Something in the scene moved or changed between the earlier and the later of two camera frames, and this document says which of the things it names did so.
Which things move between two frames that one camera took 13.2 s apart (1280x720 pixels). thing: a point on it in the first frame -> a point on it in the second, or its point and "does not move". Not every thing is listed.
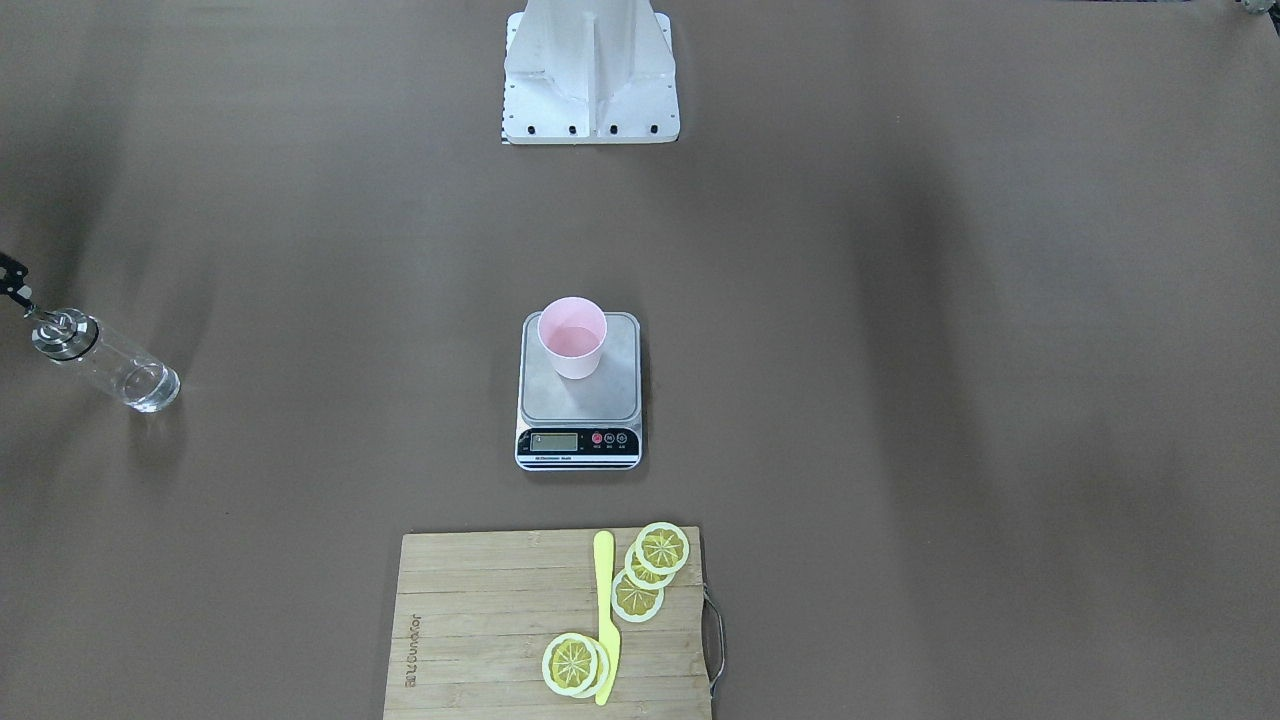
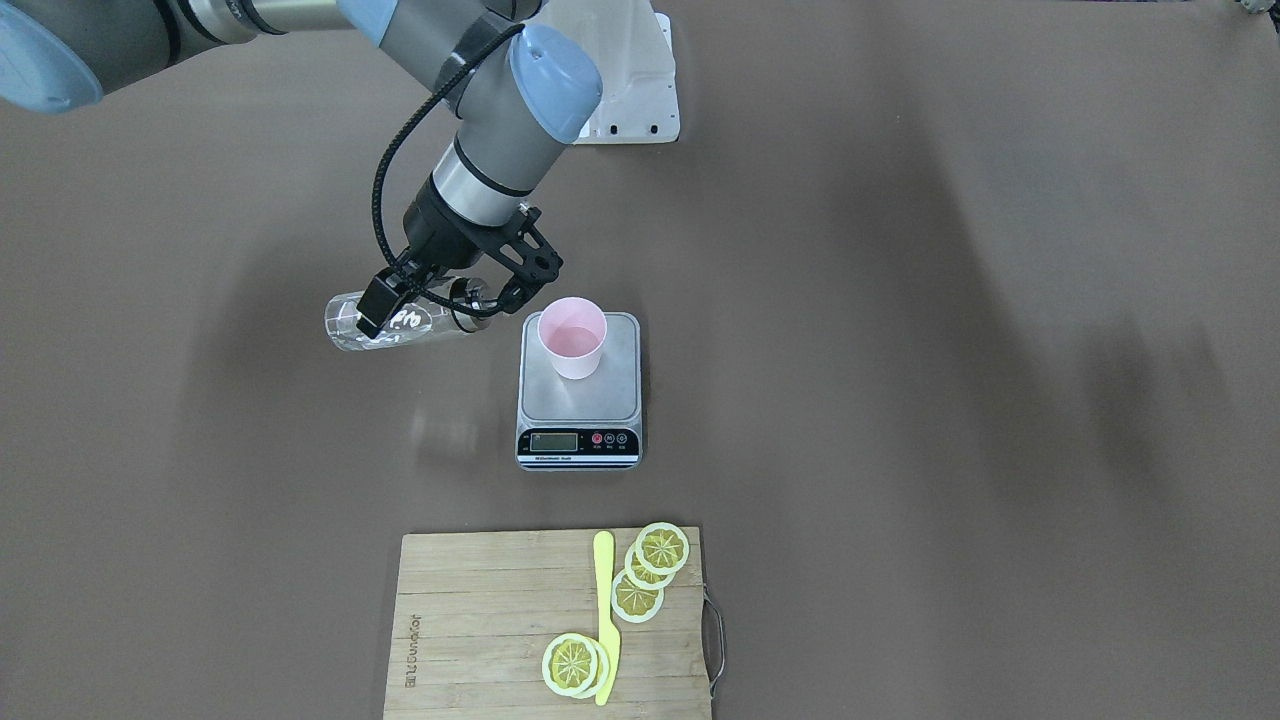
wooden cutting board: (474, 613) does not move
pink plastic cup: (573, 329) does not move
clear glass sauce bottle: (77, 337) -> (462, 306)
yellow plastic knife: (609, 642) does not move
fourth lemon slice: (642, 576) does not move
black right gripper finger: (12, 274) -> (434, 242)
